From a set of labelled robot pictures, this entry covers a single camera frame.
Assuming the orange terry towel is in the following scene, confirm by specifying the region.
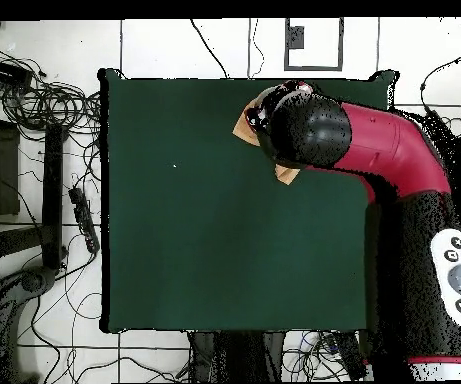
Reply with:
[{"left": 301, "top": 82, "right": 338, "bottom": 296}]
[{"left": 232, "top": 98, "right": 302, "bottom": 186}]

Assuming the small dark grey box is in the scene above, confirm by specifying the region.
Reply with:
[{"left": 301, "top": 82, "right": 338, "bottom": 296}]
[{"left": 286, "top": 25, "right": 306, "bottom": 50}]

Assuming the dark green table cloth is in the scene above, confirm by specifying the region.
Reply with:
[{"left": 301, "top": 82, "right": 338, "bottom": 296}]
[{"left": 98, "top": 67, "right": 399, "bottom": 334}]

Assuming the small black power strip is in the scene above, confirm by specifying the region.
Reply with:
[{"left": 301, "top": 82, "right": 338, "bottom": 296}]
[{"left": 68, "top": 187, "right": 101, "bottom": 254}]

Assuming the long black power strip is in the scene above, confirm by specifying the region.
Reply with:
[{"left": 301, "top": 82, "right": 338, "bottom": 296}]
[{"left": 0, "top": 57, "right": 34, "bottom": 87}]

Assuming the dark round caster base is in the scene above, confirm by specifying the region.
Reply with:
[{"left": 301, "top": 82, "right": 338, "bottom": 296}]
[{"left": 19, "top": 266, "right": 58, "bottom": 294}]

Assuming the black floor cable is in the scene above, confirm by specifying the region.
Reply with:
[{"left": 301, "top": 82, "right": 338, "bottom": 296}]
[
  {"left": 249, "top": 18, "right": 266, "bottom": 79},
  {"left": 189, "top": 18, "right": 230, "bottom": 79}
]

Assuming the black power adapter with cable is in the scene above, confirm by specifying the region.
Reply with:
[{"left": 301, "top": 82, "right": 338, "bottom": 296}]
[{"left": 419, "top": 46, "right": 461, "bottom": 121}]

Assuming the tangle of floor cables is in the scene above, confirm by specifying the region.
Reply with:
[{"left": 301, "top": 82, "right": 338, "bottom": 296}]
[
  {"left": 0, "top": 39, "right": 103, "bottom": 139},
  {"left": 281, "top": 330, "right": 353, "bottom": 382}
]

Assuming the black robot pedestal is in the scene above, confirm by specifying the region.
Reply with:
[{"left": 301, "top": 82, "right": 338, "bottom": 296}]
[{"left": 188, "top": 330, "right": 287, "bottom": 384}]

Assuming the dark wooden furniture frame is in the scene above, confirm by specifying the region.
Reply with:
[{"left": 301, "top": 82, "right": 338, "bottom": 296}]
[{"left": 0, "top": 115, "right": 65, "bottom": 277}]

